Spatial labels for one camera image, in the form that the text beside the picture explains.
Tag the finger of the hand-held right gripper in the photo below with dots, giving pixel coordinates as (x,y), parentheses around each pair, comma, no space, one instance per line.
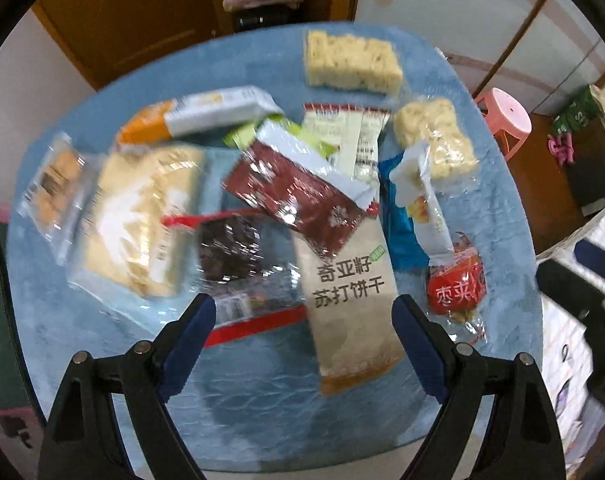
(572,285)
(600,256)

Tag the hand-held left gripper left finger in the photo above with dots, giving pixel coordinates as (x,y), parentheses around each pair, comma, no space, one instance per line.
(192,340)

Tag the pink toy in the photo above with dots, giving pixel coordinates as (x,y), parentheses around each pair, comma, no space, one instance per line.
(560,147)

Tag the green chalkboard with pink frame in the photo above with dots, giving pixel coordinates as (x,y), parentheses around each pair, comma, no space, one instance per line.
(2,335)

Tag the green bag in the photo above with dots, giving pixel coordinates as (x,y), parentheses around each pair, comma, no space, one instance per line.
(577,110)

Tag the beige cracker packet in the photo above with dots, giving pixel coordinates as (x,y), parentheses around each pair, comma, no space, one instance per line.
(352,320)

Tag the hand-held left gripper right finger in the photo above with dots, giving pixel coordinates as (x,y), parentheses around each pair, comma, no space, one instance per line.
(415,345)

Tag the brown wooden door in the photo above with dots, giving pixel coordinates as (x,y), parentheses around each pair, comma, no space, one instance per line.
(132,10)

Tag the red candy packet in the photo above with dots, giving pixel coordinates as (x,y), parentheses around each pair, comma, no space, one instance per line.
(455,285)

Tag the blue snack packet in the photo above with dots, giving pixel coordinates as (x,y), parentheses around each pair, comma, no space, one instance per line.
(397,230)

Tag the orange and white snack packet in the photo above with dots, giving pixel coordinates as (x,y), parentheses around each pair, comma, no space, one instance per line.
(202,110)

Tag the large cream snack packet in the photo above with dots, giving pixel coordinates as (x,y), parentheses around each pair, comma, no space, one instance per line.
(127,220)

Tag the blue fleece table cover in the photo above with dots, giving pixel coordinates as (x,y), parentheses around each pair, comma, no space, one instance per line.
(262,410)

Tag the white packet with red edge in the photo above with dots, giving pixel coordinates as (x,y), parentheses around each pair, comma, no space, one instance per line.
(342,135)

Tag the white checked bedding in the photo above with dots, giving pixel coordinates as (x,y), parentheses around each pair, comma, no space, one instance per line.
(567,375)

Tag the large puffed rice cracker block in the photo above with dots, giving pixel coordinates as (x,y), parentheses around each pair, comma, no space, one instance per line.
(352,62)

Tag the silvery white snack packet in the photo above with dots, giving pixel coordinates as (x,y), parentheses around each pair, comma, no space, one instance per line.
(302,152)

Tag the small puffed rice cracker block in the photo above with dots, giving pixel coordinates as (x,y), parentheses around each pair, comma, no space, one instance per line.
(432,132)

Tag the clear packet of dark cake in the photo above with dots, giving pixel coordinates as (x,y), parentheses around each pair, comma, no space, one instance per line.
(227,250)

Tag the white and yellow snack packet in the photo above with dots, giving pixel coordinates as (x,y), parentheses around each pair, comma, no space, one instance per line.
(427,215)

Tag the pink plastic stool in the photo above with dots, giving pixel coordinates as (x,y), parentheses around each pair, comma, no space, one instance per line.
(505,110)

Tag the clear cookie packet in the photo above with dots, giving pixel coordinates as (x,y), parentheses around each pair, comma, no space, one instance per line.
(52,185)

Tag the dark red snack packet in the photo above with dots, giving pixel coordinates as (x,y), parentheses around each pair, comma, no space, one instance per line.
(292,195)

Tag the green snack packet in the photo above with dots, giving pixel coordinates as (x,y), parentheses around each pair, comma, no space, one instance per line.
(240,136)

